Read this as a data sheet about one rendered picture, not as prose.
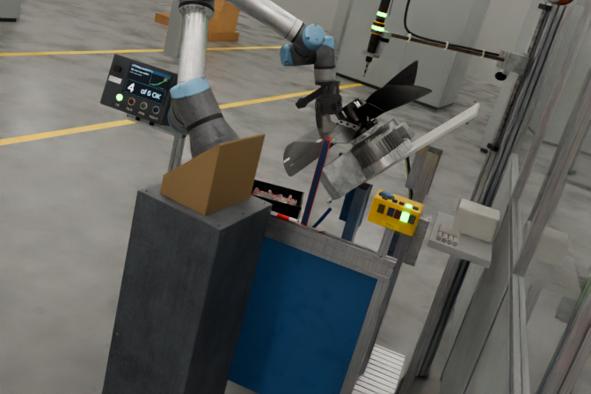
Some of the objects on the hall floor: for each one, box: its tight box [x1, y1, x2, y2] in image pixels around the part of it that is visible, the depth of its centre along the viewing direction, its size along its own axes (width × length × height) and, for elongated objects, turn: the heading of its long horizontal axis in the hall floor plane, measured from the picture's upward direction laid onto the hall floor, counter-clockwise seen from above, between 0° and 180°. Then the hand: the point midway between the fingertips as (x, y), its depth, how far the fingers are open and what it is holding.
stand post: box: [341, 182, 371, 243], centre depth 281 cm, size 4×9×91 cm, turn 128°
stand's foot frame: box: [352, 344, 405, 394], centre depth 293 cm, size 62×46×8 cm
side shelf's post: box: [398, 255, 460, 394], centre depth 271 cm, size 4×4×83 cm
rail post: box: [340, 280, 390, 394], centre depth 233 cm, size 4×4×78 cm
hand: (321, 135), depth 229 cm, fingers closed
